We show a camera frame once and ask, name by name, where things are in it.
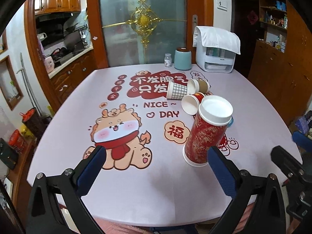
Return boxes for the tall red patterned cup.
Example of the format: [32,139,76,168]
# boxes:
[183,95,233,167]

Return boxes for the blue plastic cup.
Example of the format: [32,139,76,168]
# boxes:
[227,116,234,127]

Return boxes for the red paper cup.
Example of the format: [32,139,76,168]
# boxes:
[181,92,205,115]

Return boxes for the brown paper cup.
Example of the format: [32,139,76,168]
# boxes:
[187,79,211,95]

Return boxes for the grey checkered paper cup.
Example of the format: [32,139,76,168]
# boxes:
[166,81,187,100]

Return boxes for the wooden shelf cabinet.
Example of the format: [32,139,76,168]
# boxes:
[248,0,311,125]

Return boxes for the white countertop appliance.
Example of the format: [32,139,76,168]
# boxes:
[196,45,239,74]

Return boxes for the wooden kitchen counter cabinet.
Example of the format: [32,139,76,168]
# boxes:
[48,47,96,104]

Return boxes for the white folded cloth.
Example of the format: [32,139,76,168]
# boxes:
[192,26,241,55]

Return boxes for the printed cartoon tablecloth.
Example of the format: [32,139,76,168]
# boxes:
[27,65,301,227]

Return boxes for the teal ceramic canister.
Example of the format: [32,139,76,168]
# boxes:
[174,47,192,71]

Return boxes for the pink toaster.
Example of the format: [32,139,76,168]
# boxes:
[44,56,54,74]

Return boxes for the small white pill bottle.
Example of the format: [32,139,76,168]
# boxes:
[164,53,172,67]

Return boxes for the frosted glass door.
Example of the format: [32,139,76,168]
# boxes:
[99,0,187,67]

